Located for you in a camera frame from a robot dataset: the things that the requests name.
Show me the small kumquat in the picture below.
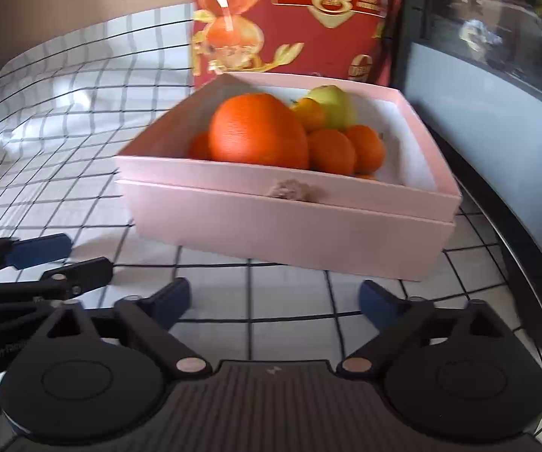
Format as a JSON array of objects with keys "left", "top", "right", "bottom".
[{"left": 291, "top": 97, "right": 327, "bottom": 133}]

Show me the grey appliance with window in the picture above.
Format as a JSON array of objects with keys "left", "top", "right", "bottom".
[{"left": 393, "top": 0, "right": 542, "bottom": 348}]

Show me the mandarin with rough skin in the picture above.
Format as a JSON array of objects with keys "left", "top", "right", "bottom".
[{"left": 187, "top": 131, "right": 212, "bottom": 160}]

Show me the pink gift box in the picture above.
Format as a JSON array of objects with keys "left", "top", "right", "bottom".
[{"left": 116, "top": 72, "right": 461, "bottom": 281}]

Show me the green pear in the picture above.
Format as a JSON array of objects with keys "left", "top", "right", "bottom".
[{"left": 306, "top": 85, "right": 358, "bottom": 130}]

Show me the white black grid cloth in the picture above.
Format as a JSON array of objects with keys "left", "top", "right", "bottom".
[{"left": 0, "top": 5, "right": 542, "bottom": 451}]

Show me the red quail egg bag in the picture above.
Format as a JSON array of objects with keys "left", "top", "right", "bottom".
[{"left": 190, "top": 0, "right": 403, "bottom": 86}]

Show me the medium mandarin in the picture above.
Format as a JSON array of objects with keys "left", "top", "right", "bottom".
[{"left": 308, "top": 128, "right": 357, "bottom": 176}]

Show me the large orange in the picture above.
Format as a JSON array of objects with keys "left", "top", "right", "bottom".
[{"left": 209, "top": 93, "right": 309, "bottom": 170}]

